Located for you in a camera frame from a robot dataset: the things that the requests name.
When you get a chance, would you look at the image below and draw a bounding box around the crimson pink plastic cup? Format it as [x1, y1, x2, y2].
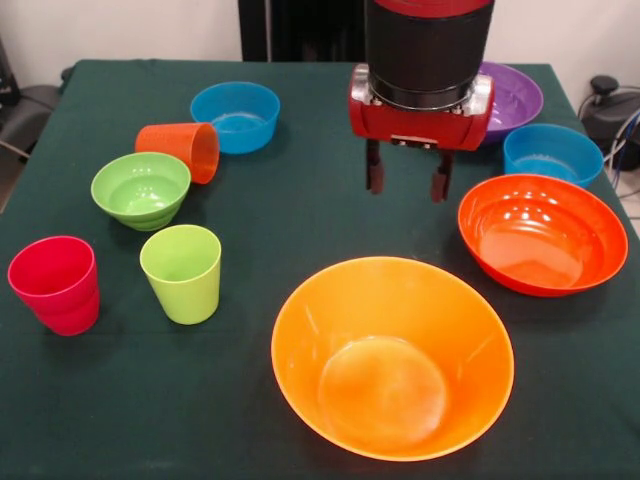
[7, 235, 101, 337]

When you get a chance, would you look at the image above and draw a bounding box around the red-orange plastic bowl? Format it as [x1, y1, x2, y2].
[457, 173, 630, 299]

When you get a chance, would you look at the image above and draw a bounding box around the dark green tablecloth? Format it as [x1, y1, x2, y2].
[0, 58, 640, 480]

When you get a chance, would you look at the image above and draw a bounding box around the green plastic bowl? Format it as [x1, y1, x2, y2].
[90, 152, 193, 232]

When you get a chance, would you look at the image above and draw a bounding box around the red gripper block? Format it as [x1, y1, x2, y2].
[348, 92, 496, 204]

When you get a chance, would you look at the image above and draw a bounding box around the orange plastic bowl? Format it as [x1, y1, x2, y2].
[270, 256, 516, 462]

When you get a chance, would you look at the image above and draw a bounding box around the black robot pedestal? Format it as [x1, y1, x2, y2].
[238, 0, 369, 64]

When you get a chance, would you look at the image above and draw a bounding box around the orange-red plastic cup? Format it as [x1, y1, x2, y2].
[134, 122, 221, 185]

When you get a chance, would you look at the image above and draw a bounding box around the green plastic cup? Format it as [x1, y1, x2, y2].
[139, 224, 223, 326]

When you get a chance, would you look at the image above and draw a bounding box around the tangle of cables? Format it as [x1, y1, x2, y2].
[602, 107, 640, 194]

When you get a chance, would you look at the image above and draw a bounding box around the purple plastic bowl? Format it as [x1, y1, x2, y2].
[479, 61, 545, 147]

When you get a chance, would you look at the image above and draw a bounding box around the blue plastic bowl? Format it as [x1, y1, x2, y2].
[189, 81, 281, 155]
[502, 123, 605, 190]

